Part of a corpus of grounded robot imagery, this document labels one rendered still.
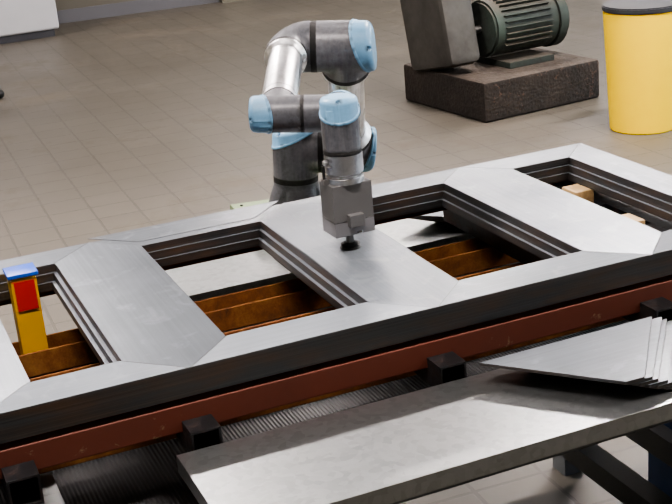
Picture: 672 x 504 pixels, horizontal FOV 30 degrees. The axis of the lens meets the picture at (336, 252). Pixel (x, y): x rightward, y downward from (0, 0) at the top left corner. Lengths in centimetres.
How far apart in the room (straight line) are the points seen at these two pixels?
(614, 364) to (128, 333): 82
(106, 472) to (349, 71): 105
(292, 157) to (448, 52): 395
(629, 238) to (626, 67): 406
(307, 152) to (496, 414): 129
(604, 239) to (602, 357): 38
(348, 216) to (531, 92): 472
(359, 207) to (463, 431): 61
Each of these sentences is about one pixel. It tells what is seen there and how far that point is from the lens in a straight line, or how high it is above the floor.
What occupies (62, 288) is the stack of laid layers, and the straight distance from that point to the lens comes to 253.
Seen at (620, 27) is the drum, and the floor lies 55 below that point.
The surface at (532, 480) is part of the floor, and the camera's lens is 336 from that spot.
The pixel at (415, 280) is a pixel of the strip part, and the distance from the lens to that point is 229.
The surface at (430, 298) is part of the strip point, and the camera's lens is 221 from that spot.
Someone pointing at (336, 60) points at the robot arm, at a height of 116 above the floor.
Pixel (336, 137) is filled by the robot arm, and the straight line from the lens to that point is 238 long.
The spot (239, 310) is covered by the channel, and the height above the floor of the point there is 71.
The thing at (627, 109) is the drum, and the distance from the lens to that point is 656.
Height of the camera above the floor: 169
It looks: 19 degrees down
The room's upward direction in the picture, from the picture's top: 5 degrees counter-clockwise
